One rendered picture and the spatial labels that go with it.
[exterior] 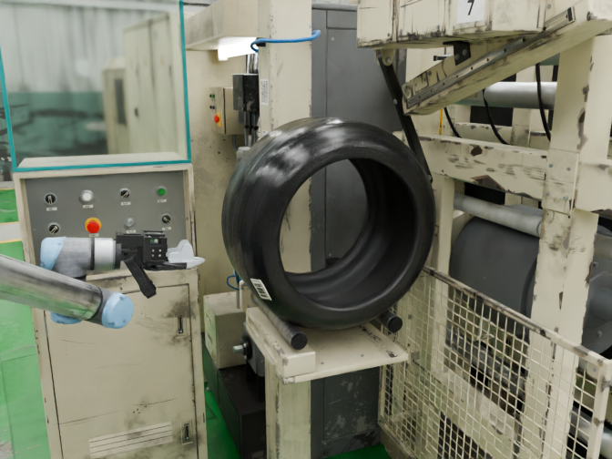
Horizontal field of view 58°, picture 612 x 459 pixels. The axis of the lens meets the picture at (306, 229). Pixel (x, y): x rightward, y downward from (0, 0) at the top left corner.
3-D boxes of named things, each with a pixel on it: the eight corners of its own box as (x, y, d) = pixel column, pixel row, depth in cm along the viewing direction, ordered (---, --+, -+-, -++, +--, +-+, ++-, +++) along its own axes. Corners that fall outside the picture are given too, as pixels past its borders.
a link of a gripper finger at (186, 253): (208, 245, 135) (169, 244, 131) (206, 269, 136) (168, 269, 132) (205, 241, 137) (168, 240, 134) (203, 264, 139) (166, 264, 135)
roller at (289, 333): (249, 297, 172) (259, 285, 172) (260, 304, 174) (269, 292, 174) (288, 345, 140) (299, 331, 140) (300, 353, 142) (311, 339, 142)
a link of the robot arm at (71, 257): (42, 270, 128) (42, 233, 127) (93, 270, 132) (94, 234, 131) (39, 278, 121) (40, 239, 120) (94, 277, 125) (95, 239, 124)
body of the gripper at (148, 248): (170, 238, 130) (116, 237, 126) (168, 273, 132) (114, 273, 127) (166, 230, 137) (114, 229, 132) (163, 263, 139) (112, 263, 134)
